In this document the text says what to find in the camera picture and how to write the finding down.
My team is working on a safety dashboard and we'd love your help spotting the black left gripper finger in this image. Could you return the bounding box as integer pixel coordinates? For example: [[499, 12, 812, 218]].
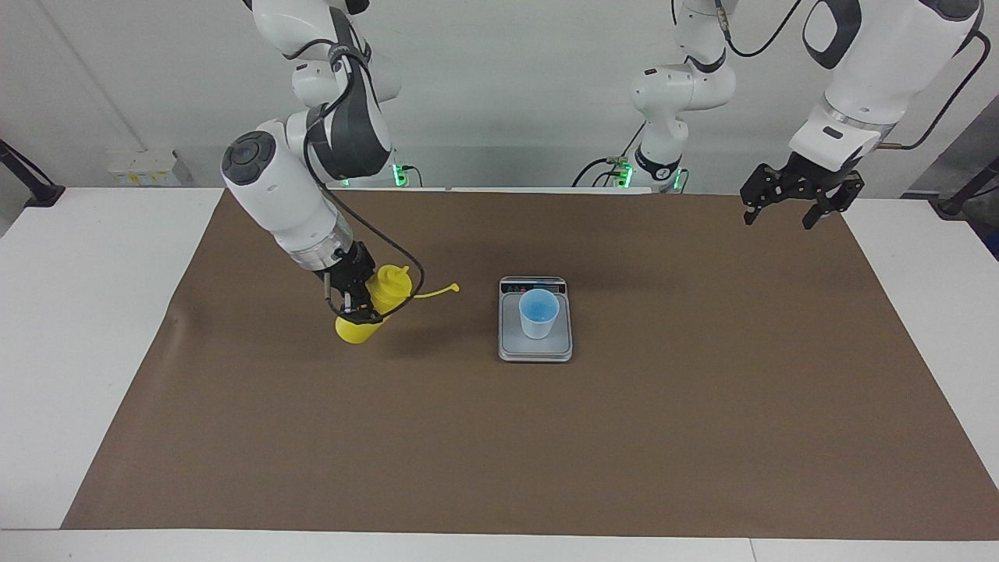
[[802, 173, 866, 231], [740, 164, 789, 226]]

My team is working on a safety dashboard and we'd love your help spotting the yellow squeeze bottle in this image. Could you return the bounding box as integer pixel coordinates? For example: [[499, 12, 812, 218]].
[[336, 264, 461, 345]]

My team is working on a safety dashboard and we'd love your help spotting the light blue plastic cup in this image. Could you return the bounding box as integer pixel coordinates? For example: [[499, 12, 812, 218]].
[[519, 288, 560, 340]]

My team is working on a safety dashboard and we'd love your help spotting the silver digital kitchen scale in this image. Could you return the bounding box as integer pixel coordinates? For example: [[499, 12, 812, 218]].
[[498, 276, 574, 363]]

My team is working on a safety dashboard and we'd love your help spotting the black clamp stand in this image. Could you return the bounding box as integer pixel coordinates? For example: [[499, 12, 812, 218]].
[[929, 156, 999, 218], [0, 139, 66, 208]]

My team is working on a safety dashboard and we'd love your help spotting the brown paper mat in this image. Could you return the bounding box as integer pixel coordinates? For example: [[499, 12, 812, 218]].
[[61, 187, 999, 542]]

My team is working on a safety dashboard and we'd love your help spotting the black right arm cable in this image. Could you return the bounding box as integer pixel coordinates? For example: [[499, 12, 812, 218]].
[[303, 43, 426, 318]]

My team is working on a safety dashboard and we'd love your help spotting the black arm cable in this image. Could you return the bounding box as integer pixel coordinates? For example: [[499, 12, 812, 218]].
[[303, 43, 426, 318], [880, 31, 992, 151]]

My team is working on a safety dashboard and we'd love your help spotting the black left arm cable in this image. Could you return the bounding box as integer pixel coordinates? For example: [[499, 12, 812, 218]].
[[880, 31, 992, 151]]

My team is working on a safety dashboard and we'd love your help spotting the black shoulder cable loop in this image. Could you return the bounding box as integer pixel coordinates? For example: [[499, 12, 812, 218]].
[[718, 0, 806, 55]]

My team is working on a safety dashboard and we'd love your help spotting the black base cable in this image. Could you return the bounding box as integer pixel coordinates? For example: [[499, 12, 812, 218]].
[[572, 156, 625, 188]]

